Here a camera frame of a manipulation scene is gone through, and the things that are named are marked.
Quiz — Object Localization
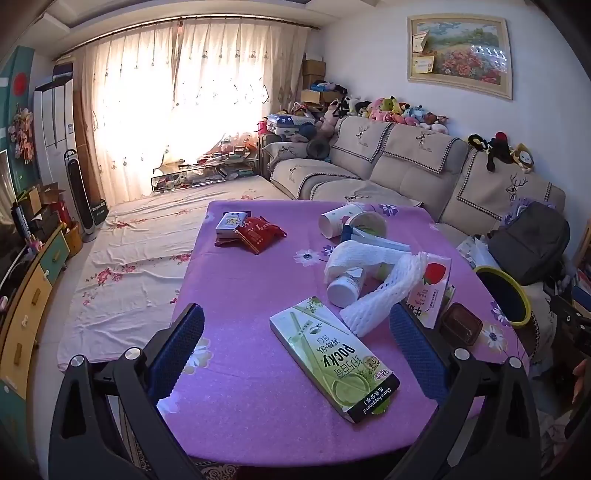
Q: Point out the green white paper bowl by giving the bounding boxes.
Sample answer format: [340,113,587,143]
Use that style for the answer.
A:
[342,211,389,243]

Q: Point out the dark tower fan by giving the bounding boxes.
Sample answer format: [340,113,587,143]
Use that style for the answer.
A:
[64,148,95,243]

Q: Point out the white blue tube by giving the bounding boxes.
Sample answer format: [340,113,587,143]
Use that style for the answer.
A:
[351,228,411,252]

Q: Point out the framed flower painting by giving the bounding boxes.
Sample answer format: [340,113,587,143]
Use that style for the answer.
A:
[406,14,514,100]

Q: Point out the sheer embroidered curtains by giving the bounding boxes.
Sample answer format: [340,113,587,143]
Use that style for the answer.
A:
[74,16,310,204]

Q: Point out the green snack box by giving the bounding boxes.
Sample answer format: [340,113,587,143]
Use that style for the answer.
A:
[269,295,402,424]

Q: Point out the white strawberry print carton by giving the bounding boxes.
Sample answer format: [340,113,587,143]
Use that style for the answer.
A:
[406,257,451,329]

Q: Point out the glass coffee table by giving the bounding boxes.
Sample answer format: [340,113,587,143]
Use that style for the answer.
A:
[151,152,259,195]

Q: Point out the white foam fruit net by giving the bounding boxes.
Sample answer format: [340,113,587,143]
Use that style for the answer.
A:
[339,253,437,335]
[323,241,411,284]

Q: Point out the white plastic bottle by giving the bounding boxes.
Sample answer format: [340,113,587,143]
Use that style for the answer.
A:
[327,268,368,308]

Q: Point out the white papers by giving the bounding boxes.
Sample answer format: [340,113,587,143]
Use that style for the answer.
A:
[457,234,495,268]

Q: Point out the blue white small box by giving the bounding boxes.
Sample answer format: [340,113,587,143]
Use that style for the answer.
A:
[215,211,251,239]

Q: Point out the purple floral tablecloth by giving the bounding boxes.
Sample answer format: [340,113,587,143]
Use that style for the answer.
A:
[157,199,532,467]

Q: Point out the stack of cardboard boxes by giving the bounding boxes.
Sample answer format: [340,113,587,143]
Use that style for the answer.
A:
[300,58,328,104]

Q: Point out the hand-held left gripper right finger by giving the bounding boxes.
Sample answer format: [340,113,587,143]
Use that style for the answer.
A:
[389,302,541,480]

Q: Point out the yellow rimmed dark trash bin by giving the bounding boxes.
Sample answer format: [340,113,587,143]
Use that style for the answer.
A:
[475,265,533,328]

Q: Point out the red snack packet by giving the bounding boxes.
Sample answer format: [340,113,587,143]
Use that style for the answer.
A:
[238,217,287,254]

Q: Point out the white standing air conditioner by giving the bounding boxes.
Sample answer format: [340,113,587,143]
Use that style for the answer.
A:
[32,76,75,185]

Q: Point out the row of plush toys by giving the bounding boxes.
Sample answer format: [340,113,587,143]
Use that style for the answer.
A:
[314,80,451,134]

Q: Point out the cabinet with coloured drawers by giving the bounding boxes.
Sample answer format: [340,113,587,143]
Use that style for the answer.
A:
[0,222,72,398]

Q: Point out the floral floor blanket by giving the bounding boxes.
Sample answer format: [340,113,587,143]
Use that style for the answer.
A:
[56,175,287,370]

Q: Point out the purple cloth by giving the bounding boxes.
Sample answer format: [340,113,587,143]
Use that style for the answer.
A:
[503,198,555,227]

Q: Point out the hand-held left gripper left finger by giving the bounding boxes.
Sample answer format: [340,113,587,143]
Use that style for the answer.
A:
[48,302,206,480]

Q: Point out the brown plastic tray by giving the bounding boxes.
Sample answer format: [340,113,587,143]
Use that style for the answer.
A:
[438,302,484,346]

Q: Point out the blue star print bag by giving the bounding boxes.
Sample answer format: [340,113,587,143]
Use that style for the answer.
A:
[268,113,315,134]

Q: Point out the white paper cup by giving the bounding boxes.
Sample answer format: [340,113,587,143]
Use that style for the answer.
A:
[318,203,370,239]

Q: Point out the yellow lion plush toy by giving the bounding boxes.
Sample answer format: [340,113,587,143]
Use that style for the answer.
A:
[510,143,535,174]

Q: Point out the beige sofa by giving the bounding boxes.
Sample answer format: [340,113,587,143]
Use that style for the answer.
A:
[259,114,566,333]

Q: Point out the artificial flower decoration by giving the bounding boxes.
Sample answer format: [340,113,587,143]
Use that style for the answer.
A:
[9,106,35,162]

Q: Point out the grey backpack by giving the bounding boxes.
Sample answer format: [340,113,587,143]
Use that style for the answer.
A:
[487,200,571,285]

